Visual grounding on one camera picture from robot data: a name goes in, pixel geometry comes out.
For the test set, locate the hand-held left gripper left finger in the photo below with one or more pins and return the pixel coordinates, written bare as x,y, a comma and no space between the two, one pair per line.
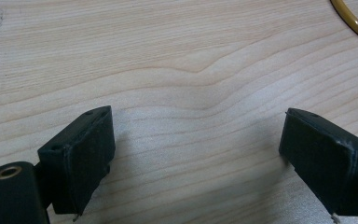
77,161

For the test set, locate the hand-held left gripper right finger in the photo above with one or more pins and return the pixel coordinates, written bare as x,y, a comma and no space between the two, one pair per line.
323,161

